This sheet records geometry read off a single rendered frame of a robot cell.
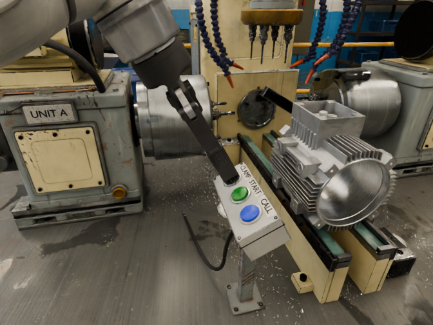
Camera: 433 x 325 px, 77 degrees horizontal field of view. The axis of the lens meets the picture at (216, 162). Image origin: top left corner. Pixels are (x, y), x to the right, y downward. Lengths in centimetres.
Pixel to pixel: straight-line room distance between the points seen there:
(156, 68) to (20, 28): 15
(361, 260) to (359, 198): 13
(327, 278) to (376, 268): 11
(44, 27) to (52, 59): 47
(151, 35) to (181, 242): 54
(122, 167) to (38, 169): 20
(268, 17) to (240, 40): 28
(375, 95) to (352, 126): 39
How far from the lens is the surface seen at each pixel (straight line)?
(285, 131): 67
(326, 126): 59
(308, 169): 55
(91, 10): 36
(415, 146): 117
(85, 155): 77
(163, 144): 77
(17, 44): 31
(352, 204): 68
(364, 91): 98
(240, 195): 44
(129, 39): 36
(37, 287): 77
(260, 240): 40
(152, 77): 37
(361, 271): 70
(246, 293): 62
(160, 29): 36
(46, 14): 31
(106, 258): 76
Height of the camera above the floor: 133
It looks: 29 degrees down
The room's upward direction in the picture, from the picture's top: straight up
